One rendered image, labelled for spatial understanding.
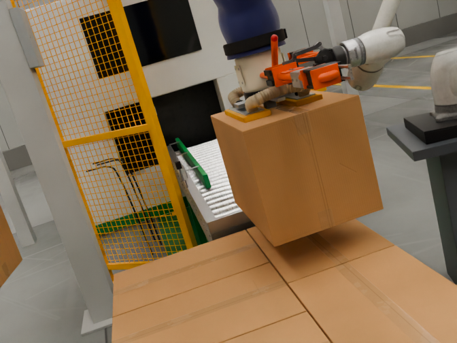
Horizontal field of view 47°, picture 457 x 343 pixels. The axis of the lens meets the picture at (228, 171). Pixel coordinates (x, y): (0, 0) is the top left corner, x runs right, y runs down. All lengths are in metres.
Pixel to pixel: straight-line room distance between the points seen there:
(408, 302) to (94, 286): 2.01
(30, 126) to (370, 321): 2.05
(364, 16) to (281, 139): 11.00
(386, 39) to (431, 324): 0.87
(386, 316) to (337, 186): 0.47
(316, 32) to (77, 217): 9.64
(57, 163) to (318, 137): 1.65
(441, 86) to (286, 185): 0.90
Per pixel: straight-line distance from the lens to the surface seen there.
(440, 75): 2.34
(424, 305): 1.56
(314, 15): 12.08
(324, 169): 1.74
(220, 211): 2.67
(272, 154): 1.68
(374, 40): 1.78
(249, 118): 1.79
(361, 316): 1.55
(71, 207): 3.01
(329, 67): 1.36
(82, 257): 3.10
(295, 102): 1.83
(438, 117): 2.35
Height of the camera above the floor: 1.37
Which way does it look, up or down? 14 degrees down
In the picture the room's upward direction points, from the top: 16 degrees counter-clockwise
